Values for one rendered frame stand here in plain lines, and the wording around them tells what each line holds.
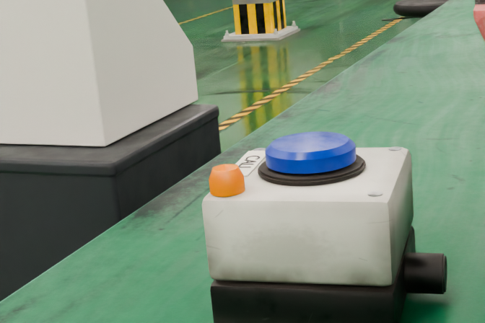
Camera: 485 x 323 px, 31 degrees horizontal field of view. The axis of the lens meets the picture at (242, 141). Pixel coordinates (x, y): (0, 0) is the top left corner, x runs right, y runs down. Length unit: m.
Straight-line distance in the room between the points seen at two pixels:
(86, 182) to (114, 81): 0.09
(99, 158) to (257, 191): 0.33
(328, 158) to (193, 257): 0.12
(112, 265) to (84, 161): 0.23
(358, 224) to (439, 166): 0.25
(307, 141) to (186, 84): 0.46
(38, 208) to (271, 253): 0.39
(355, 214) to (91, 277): 0.16
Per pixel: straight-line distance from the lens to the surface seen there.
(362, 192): 0.35
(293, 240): 0.36
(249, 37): 6.83
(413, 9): 3.54
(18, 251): 0.76
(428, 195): 0.53
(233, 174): 0.36
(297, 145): 0.38
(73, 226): 0.71
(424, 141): 0.65
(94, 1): 0.71
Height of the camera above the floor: 0.95
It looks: 15 degrees down
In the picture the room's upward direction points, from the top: 5 degrees counter-clockwise
